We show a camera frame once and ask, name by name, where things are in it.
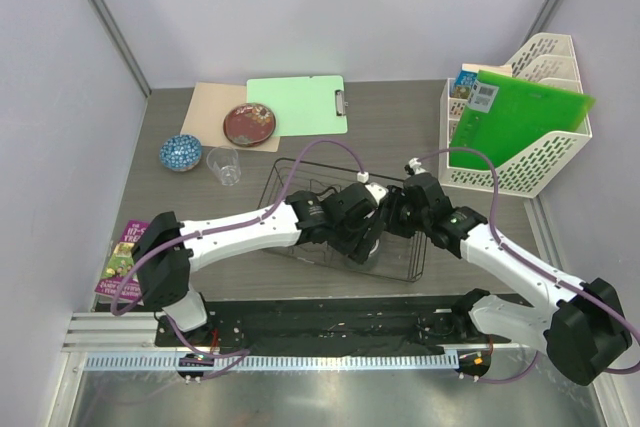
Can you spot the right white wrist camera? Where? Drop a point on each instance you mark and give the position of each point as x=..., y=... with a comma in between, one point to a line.
x=414, y=167

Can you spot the white file organizer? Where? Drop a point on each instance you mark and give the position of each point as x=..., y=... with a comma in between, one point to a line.
x=548, y=59

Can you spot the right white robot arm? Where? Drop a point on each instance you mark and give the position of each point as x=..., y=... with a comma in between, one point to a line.
x=580, y=326

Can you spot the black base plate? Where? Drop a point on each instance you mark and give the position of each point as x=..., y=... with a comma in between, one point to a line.
x=323, y=327

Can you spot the black wire dish rack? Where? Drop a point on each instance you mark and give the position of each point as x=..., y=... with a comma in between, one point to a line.
x=390, y=257

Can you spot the white slotted cable duct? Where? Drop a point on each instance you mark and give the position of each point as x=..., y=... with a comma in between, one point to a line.
x=183, y=362

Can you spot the blue patterned bowl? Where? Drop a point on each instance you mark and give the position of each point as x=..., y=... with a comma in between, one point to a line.
x=181, y=153

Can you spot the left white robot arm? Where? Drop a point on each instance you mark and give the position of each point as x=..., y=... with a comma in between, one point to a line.
x=170, y=250

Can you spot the green plastic folder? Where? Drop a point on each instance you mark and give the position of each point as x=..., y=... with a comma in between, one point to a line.
x=505, y=115

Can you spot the grey ceramic mug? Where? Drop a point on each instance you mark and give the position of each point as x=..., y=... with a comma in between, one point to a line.
x=370, y=263

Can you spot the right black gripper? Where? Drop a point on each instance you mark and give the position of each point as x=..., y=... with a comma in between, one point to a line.
x=389, y=212

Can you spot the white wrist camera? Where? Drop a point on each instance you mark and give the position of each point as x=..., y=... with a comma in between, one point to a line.
x=414, y=167
x=376, y=191

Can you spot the red floral plate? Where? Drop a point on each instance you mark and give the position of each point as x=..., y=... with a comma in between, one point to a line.
x=250, y=124

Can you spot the green clipboard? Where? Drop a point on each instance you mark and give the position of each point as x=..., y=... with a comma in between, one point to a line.
x=303, y=106

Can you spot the clear glass tumbler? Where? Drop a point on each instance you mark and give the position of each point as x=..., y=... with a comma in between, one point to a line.
x=224, y=164

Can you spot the blue booklet in organizer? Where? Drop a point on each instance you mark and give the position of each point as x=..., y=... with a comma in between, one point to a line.
x=463, y=83

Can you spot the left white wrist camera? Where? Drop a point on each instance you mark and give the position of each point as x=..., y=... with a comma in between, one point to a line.
x=376, y=191

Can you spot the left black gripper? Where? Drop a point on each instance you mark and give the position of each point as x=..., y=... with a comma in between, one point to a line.
x=359, y=248

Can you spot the purple treehouse book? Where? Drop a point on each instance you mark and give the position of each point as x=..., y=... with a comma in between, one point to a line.
x=120, y=262

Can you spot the beige folder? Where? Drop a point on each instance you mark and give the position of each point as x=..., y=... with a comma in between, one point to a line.
x=219, y=115

